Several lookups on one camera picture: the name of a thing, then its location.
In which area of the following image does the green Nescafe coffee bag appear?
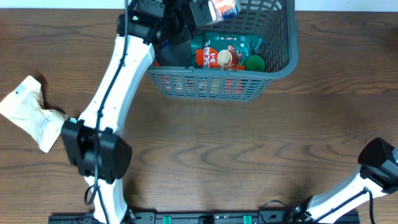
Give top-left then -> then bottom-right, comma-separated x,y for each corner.
190,32 -> 263,69

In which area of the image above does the Kleenex tissue multipack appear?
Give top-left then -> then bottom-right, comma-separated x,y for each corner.
208,0 -> 241,24

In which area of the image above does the orange spaghetti packet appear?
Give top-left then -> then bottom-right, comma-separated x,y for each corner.
148,62 -> 251,98

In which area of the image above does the green lidded jar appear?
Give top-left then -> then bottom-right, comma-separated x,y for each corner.
243,55 -> 266,72

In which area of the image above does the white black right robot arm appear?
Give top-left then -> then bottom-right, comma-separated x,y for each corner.
286,138 -> 397,223

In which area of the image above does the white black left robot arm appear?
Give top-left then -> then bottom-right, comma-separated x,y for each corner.
61,0 -> 218,223

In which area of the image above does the grey plastic lattice basket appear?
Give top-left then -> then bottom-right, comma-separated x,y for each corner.
148,0 -> 299,101

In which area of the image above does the beige paper pouch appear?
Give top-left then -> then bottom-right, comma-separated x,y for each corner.
1,76 -> 68,153

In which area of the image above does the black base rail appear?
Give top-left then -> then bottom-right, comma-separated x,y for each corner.
48,210 -> 360,224

